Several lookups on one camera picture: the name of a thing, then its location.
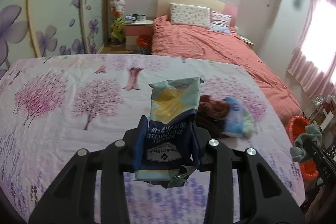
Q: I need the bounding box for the blue cracker chip bag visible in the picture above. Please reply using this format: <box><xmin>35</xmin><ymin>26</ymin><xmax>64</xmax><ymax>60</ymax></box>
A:
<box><xmin>134</xmin><ymin>77</ymin><xmax>203</xmax><ymax>189</ymax></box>

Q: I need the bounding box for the grey green sock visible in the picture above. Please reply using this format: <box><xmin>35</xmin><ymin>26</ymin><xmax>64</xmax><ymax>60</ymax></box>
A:
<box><xmin>290</xmin><ymin>124</ymin><xmax>322</xmax><ymax>163</ymax></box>

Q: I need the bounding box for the brown red scrunchie cloth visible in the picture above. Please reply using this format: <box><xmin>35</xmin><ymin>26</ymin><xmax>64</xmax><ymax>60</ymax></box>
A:
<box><xmin>195</xmin><ymin>95</ymin><xmax>230</xmax><ymax>135</ymax></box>

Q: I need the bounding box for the blue tissue pack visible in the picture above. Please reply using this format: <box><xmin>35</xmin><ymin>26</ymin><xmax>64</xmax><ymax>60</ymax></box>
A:
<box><xmin>223</xmin><ymin>97</ymin><xmax>245</xmax><ymax>137</ymax></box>

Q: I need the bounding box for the red plastic laundry basket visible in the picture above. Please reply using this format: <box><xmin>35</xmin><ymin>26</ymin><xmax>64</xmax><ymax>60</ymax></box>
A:
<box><xmin>285</xmin><ymin>116</ymin><xmax>322</xmax><ymax>181</ymax></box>

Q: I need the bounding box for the light green sock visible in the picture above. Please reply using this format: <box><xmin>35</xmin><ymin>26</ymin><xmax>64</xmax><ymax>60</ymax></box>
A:
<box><xmin>242</xmin><ymin>108</ymin><xmax>256</xmax><ymax>138</ymax></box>

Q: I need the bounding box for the floral pink purple tablecloth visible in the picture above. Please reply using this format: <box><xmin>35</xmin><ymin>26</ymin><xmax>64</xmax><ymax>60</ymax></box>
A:
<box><xmin>1</xmin><ymin>55</ymin><xmax>305</xmax><ymax>221</ymax></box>

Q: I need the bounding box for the small orange bin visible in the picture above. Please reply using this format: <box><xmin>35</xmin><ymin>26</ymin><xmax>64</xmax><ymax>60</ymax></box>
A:
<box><xmin>136</xmin><ymin>34</ymin><xmax>152</xmax><ymax>50</ymax></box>

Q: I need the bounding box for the pink window curtain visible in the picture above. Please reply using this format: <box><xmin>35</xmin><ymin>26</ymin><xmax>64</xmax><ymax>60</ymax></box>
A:
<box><xmin>287</xmin><ymin>0</ymin><xmax>335</xmax><ymax>97</ymax></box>

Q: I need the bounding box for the coral pink duvet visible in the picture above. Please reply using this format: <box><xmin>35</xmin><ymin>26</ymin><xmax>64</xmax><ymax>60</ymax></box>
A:
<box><xmin>151</xmin><ymin>15</ymin><xmax>302</xmax><ymax>124</ymax></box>

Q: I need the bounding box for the pink bedside table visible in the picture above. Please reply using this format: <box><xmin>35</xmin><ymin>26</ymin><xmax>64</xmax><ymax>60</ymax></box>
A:
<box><xmin>124</xmin><ymin>20</ymin><xmax>153</xmax><ymax>50</ymax></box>

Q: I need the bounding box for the white mug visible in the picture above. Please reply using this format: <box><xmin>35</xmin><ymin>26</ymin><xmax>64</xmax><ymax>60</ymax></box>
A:
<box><xmin>139</xmin><ymin>14</ymin><xmax>146</xmax><ymax>21</ymax></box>

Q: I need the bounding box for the far bedside table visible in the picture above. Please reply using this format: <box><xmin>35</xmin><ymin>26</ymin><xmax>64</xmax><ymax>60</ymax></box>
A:
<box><xmin>239</xmin><ymin>35</ymin><xmax>254</xmax><ymax>49</ymax></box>

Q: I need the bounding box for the floral white pillow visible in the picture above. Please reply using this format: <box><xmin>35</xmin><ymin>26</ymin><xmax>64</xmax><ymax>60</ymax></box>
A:
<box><xmin>170</xmin><ymin>3</ymin><xmax>211</xmax><ymax>29</ymax></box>

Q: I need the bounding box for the striped pink pillow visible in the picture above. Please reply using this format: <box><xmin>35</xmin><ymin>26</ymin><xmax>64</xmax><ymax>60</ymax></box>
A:
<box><xmin>210</xmin><ymin>11</ymin><xmax>231</xmax><ymax>34</ymax></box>

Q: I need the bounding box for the hanging plush toy column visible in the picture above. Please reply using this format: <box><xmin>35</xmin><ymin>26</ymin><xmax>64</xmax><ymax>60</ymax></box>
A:
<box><xmin>109</xmin><ymin>0</ymin><xmax>125</xmax><ymax>47</ymax></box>

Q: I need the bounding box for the beige pink headboard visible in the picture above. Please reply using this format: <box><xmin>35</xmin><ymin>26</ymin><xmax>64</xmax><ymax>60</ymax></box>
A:
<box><xmin>155</xmin><ymin>0</ymin><xmax>238</xmax><ymax>27</ymax></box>

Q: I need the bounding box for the white flower-print wardrobe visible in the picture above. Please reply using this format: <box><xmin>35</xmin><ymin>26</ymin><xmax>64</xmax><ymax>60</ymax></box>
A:
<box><xmin>1</xmin><ymin>0</ymin><xmax>108</xmax><ymax>73</ymax></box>

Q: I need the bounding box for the white wire rack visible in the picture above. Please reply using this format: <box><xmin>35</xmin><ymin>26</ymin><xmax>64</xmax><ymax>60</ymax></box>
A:
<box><xmin>304</xmin><ymin>94</ymin><xmax>335</xmax><ymax>131</ymax></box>

